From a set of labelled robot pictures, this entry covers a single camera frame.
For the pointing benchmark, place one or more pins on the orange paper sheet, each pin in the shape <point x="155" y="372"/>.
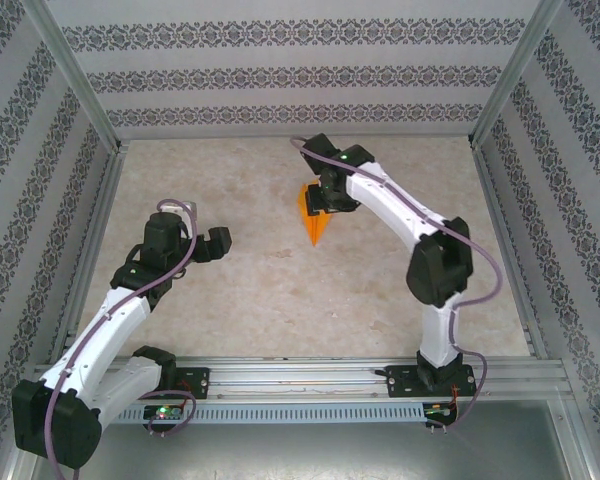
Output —
<point x="316" y="227"/>

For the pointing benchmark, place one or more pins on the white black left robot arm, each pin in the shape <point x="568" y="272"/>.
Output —
<point x="30" y="420"/>

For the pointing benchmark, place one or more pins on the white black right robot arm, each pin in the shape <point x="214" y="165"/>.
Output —
<point x="440" y="265"/>

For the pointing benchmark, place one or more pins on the small circuit board with LEDs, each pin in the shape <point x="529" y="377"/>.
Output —
<point x="437" y="411"/>
<point x="162" y="412"/>

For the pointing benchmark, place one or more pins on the grey metal panel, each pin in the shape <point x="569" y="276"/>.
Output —
<point x="300" y="455"/>

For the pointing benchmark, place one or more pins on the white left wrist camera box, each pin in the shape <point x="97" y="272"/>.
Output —
<point x="172" y="206"/>

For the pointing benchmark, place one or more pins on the aluminium side rail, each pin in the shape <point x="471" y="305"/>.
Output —
<point x="105" y="200"/>
<point x="493" y="200"/>

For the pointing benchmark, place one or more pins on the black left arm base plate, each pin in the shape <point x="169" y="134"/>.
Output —
<point x="200" y="382"/>

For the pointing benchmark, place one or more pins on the wide aluminium mounting rail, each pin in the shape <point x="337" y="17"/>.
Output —
<point x="300" y="380"/>

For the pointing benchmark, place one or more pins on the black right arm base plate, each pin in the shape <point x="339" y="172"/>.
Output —
<point x="397" y="380"/>

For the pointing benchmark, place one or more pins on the aluminium frame post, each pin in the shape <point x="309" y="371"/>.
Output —
<point x="75" y="75"/>
<point x="517" y="75"/>

